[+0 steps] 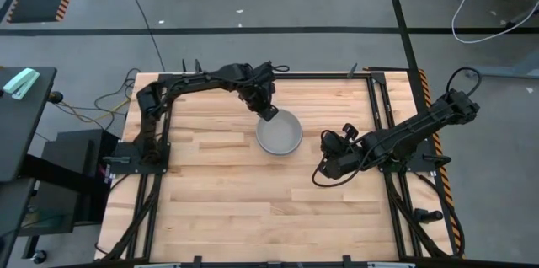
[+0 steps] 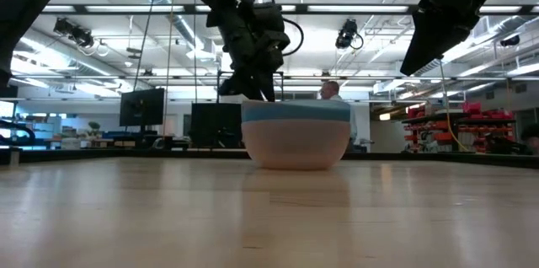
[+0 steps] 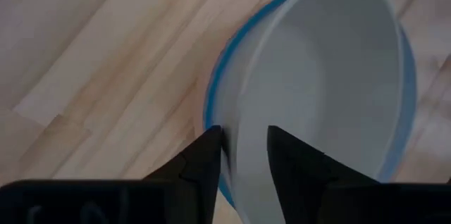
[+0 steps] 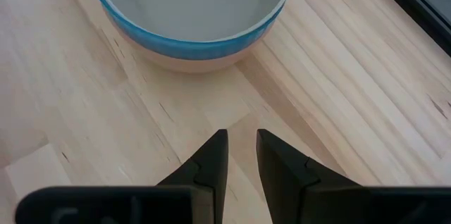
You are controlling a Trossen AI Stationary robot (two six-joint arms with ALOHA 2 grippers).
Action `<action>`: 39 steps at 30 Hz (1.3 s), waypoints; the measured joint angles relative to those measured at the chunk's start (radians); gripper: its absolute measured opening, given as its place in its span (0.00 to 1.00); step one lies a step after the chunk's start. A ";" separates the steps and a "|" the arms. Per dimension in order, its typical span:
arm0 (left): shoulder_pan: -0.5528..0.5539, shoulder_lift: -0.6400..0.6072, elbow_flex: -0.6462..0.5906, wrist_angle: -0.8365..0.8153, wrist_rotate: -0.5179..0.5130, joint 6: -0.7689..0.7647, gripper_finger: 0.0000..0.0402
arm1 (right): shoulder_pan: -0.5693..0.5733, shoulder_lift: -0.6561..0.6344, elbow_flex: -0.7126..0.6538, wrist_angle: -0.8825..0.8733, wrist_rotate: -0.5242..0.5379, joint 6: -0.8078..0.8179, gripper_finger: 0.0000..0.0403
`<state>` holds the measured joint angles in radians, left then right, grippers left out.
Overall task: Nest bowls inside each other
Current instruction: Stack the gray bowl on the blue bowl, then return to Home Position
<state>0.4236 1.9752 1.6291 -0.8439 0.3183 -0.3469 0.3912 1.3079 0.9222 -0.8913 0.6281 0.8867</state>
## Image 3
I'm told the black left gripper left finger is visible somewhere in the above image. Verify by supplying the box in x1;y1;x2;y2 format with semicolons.
0;125;223;224

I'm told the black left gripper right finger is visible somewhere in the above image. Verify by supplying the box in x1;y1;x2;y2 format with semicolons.
266;125;451;224

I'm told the white bowl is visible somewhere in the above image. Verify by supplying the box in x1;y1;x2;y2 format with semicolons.
211;0;406;224

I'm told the blue bowl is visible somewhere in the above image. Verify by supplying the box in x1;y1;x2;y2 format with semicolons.
203;0;419;211

